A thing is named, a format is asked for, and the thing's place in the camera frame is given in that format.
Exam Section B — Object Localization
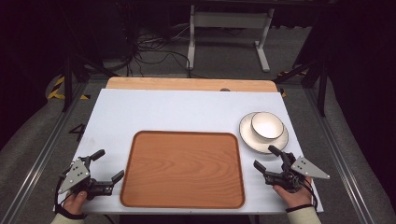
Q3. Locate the black metal stand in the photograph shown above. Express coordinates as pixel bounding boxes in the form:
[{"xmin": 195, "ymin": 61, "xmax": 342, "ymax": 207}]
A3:
[
  {"xmin": 60, "ymin": 46, "xmax": 120, "ymax": 114},
  {"xmin": 274, "ymin": 46, "xmax": 332, "ymax": 118}
]

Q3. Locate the person's right hand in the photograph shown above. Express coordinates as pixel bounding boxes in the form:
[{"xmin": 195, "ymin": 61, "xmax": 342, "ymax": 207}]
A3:
[{"xmin": 273, "ymin": 177, "xmax": 314, "ymax": 209}]

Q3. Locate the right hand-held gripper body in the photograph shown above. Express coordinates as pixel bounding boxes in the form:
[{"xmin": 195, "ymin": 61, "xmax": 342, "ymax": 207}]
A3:
[{"xmin": 263, "ymin": 151, "xmax": 332, "ymax": 193}]

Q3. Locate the aluminium rail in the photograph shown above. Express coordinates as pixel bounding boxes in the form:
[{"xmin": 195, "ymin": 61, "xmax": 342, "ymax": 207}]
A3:
[
  {"xmin": 0, "ymin": 83, "xmax": 89, "ymax": 224},
  {"xmin": 303, "ymin": 88, "xmax": 376, "ymax": 224}
]

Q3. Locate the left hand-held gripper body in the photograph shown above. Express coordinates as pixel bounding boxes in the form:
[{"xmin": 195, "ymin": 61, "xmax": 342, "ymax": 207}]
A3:
[{"xmin": 58, "ymin": 156, "xmax": 114, "ymax": 201}]

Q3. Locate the wooden tray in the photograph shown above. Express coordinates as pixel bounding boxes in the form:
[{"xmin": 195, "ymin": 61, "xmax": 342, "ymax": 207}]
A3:
[{"xmin": 120, "ymin": 130, "xmax": 247, "ymax": 210}]

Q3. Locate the bundle of black cables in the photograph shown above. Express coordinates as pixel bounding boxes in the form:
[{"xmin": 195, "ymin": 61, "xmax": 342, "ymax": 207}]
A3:
[{"xmin": 124, "ymin": 24, "xmax": 195, "ymax": 78}]

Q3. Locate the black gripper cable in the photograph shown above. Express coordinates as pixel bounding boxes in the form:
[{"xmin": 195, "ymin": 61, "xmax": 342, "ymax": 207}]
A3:
[{"xmin": 302, "ymin": 179, "xmax": 318, "ymax": 210}]

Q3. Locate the white plate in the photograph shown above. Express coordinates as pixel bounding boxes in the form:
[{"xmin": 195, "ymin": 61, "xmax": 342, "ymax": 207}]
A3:
[{"xmin": 238, "ymin": 111, "xmax": 290, "ymax": 155}]

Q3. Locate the white metal stand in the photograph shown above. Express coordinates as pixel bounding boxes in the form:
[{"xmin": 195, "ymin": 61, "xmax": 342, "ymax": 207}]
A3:
[{"xmin": 185, "ymin": 4, "xmax": 276, "ymax": 74}]

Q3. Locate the person's left hand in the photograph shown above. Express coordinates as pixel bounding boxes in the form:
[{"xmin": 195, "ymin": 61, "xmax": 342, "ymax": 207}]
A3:
[{"xmin": 63, "ymin": 190, "xmax": 88, "ymax": 216}]

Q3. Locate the white bowl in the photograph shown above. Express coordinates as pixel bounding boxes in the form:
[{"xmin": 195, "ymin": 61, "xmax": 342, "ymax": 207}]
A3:
[{"xmin": 250, "ymin": 111, "xmax": 285, "ymax": 141}]

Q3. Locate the black wrist strap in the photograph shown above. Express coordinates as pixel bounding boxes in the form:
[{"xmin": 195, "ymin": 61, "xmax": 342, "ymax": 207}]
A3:
[
  {"xmin": 55, "ymin": 203, "xmax": 88, "ymax": 221},
  {"xmin": 285, "ymin": 203, "xmax": 315, "ymax": 215}
]

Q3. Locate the yellow black floor tape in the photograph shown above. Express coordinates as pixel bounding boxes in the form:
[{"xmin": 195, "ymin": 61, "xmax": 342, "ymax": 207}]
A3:
[
  {"xmin": 46, "ymin": 76, "xmax": 92, "ymax": 101},
  {"xmin": 277, "ymin": 69, "xmax": 308, "ymax": 98}
]

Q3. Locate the white board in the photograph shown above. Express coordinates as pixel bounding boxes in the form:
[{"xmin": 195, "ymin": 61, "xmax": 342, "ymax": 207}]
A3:
[{"xmin": 55, "ymin": 88, "xmax": 324, "ymax": 216}]

